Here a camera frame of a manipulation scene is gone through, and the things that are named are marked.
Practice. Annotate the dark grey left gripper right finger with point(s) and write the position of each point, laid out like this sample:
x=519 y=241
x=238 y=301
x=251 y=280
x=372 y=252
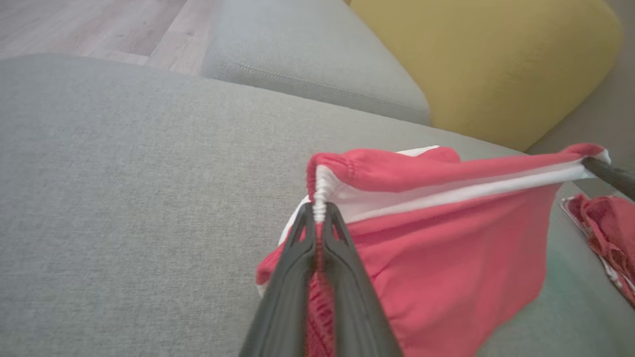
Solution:
x=357 y=317

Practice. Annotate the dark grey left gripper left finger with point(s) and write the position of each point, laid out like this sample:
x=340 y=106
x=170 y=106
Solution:
x=283 y=317

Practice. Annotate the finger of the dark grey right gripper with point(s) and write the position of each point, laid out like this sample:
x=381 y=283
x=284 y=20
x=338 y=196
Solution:
x=615 y=178

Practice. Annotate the red basketball jersey number 23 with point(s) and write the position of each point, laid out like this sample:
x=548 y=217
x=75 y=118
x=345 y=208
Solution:
x=610 y=233

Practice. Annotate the red Bulls 23 jersey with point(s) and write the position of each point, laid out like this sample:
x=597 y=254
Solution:
x=446 y=267

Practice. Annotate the long yellow sofa back cushion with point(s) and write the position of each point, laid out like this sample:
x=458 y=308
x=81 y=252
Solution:
x=496 y=64

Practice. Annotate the large grey sofa seat cushion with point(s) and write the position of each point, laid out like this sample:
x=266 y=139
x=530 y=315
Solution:
x=307 y=49

